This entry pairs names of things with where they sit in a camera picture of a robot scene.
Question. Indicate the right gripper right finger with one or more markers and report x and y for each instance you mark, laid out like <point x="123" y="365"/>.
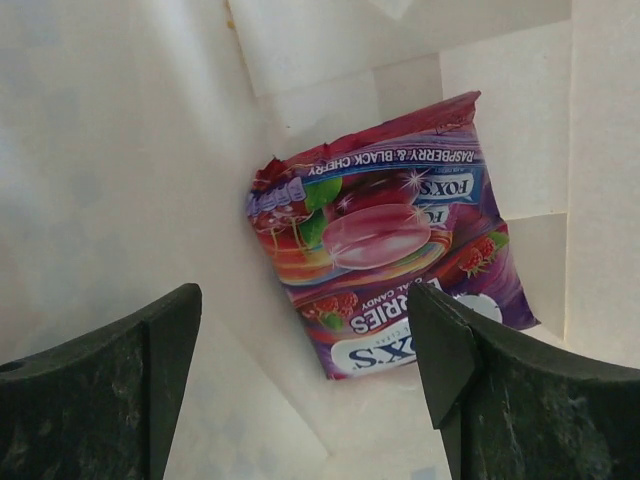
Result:
<point x="509" y="406"/>

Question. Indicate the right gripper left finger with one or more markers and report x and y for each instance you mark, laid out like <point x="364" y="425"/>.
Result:
<point x="104" y="405"/>

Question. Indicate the purple berries snack pack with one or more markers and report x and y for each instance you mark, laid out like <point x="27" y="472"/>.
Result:
<point x="349" y="226"/>

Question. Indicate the blue checkered paper bag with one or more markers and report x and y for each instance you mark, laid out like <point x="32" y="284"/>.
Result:
<point x="130" y="131"/>

